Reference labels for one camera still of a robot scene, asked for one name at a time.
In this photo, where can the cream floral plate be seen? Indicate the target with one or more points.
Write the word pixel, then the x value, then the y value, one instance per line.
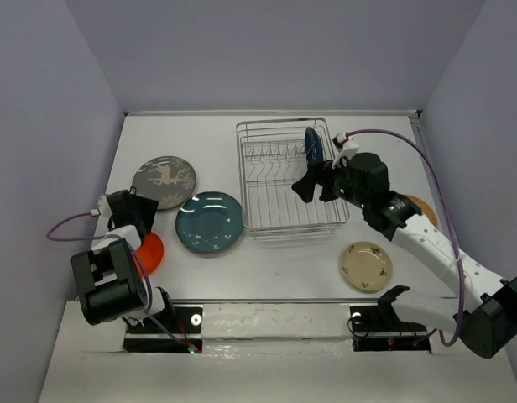
pixel 366 266

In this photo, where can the grey deer pattern plate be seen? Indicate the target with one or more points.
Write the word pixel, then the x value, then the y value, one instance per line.
pixel 169 180

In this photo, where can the orange plate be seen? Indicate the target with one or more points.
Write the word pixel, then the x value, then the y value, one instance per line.
pixel 151 253

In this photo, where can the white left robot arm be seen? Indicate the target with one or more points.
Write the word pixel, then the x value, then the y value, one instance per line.
pixel 112 278

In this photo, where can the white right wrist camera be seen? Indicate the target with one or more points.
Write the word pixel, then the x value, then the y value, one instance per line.
pixel 346 146

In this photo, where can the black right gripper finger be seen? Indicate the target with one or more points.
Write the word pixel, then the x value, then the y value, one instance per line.
pixel 305 187
pixel 328 191

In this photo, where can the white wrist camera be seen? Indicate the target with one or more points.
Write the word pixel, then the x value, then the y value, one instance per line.
pixel 346 146
pixel 102 209

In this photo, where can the woven tan round plate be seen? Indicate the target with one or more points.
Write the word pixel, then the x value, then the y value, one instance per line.
pixel 426 209

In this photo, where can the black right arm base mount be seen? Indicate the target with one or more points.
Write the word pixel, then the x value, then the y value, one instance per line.
pixel 377 328

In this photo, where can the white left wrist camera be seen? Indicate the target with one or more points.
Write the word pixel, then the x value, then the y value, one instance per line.
pixel 102 209

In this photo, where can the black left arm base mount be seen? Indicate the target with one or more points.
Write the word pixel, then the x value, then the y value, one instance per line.
pixel 184 323

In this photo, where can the wire metal dish rack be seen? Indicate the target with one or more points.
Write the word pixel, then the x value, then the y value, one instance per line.
pixel 271 157

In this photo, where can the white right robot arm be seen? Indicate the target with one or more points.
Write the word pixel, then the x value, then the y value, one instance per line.
pixel 484 316

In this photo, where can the dark blue leaf plate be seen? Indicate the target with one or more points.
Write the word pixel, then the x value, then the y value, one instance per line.
pixel 313 147

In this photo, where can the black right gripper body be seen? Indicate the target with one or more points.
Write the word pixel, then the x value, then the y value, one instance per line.
pixel 344 187

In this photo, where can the teal blossom round plate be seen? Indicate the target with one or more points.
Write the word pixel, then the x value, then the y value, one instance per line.
pixel 209 222

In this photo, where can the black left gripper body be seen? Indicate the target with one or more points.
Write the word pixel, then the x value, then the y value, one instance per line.
pixel 144 211

